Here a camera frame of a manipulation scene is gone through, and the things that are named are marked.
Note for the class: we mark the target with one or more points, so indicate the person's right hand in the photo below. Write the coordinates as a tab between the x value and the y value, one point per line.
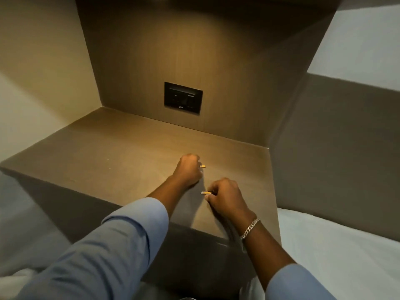
229	199

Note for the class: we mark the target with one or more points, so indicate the person's left hand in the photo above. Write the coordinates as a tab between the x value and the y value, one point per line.
187	171

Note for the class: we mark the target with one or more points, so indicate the person's right fingers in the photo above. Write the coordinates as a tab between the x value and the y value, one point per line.
213	198

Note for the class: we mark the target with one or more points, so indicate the person's left fingers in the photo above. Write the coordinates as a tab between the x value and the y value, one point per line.
197	167

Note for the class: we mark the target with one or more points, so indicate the person's right forearm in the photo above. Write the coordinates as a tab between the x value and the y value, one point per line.
275	262

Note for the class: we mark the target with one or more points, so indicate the person's left forearm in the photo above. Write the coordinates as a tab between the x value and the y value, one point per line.
125	246

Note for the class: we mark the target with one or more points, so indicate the brown wooden bedside table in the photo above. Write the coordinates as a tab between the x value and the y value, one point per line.
187	265

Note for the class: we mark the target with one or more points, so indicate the brown padded headboard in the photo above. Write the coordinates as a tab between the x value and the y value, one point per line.
337	153

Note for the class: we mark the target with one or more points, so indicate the white bed sheet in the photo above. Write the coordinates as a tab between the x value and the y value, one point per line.
343	256

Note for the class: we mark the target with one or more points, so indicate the black wall socket panel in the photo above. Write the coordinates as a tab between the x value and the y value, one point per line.
183	97

